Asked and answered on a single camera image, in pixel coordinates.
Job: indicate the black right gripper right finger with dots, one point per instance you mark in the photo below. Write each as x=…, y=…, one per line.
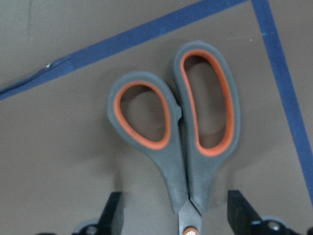
x=242, y=217

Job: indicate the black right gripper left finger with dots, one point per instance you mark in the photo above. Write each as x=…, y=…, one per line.
x=110, y=221

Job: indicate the grey orange handled scissors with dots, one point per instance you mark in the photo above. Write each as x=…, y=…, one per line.
x=186, y=166

